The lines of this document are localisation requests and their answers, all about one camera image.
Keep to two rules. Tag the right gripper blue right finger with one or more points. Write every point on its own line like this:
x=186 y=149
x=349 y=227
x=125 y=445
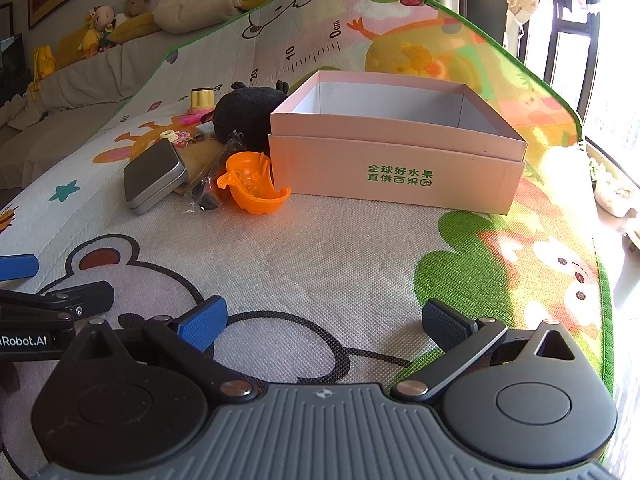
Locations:
x=464 y=343

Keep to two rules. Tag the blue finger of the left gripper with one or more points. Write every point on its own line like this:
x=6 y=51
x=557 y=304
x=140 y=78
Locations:
x=83 y=301
x=18 y=267

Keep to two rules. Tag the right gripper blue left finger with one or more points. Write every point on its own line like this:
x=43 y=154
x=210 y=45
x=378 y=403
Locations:
x=180 y=344

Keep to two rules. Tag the orange plastic toy shell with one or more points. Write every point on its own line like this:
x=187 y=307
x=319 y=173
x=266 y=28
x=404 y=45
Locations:
x=248 y=177

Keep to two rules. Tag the yellow pudding toy pink base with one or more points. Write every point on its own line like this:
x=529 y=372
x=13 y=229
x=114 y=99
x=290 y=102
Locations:
x=202 y=101

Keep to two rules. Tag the colourful cartoon play mat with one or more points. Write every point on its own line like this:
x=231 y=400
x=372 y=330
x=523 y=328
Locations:
x=325 y=296

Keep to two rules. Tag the silver metal tin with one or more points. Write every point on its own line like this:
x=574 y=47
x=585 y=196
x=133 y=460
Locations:
x=153 y=175

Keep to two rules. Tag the clear packet of black items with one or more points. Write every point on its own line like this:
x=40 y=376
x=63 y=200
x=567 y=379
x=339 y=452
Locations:
x=204 y=193

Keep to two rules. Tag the grey covered sofa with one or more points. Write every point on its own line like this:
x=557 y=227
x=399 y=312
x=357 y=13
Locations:
x=39 y=129

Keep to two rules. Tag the pink cardboard box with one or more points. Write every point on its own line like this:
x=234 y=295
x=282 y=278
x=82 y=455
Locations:
x=397 y=139

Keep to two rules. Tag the yellow plush duck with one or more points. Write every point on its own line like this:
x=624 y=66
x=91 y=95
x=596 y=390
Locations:
x=90 y=42

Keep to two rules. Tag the black plush toy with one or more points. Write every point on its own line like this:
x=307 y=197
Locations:
x=246 y=110

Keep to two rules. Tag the small doll figure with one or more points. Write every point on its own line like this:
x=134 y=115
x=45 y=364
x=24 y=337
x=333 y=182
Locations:
x=102 y=19

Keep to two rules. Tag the yellow banana cushion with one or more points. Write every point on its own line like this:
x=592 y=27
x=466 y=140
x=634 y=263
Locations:
x=139 y=26

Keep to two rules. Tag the beige bolster pillow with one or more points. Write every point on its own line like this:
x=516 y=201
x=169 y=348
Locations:
x=181 y=16

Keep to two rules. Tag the tan fluffy plush keychain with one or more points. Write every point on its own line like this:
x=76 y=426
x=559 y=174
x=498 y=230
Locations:
x=197 y=158

